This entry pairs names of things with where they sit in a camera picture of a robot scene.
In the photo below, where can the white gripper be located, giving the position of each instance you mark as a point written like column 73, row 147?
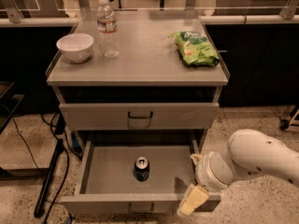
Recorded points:
column 204, row 171

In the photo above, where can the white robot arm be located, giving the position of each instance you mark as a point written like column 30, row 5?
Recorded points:
column 248, row 154

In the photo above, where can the clear plastic water bottle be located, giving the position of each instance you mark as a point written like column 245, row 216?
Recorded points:
column 107, row 27

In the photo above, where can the black caster wheel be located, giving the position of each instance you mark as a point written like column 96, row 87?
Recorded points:
column 284, row 124

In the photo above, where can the black table leg base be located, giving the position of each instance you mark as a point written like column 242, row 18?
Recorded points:
column 39, row 209

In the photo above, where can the blue pepsi can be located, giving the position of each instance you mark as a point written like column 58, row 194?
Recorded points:
column 142, row 169

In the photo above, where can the green chip bag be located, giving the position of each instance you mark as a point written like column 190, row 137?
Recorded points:
column 195, row 49

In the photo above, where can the white bowl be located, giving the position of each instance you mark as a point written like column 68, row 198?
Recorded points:
column 76, row 48

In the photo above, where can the open grey lower drawer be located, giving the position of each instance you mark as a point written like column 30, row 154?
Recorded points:
column 107, row 184

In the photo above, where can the grey upper drawer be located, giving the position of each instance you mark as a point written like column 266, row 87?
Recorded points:
column 139, row 116

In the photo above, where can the grey drawer cabinet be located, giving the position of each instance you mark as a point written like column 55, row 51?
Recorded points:
column 149, row 69

